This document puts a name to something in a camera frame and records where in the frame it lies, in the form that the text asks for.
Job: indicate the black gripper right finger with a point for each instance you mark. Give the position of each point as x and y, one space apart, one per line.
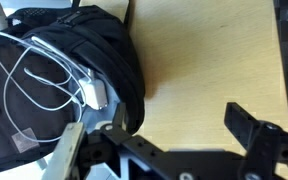
241 124

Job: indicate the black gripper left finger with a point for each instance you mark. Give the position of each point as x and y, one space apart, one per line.
120 116

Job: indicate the white charger with cable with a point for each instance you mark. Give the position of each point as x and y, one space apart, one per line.
82 87

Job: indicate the black backpack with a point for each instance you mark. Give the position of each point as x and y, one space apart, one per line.
92 38

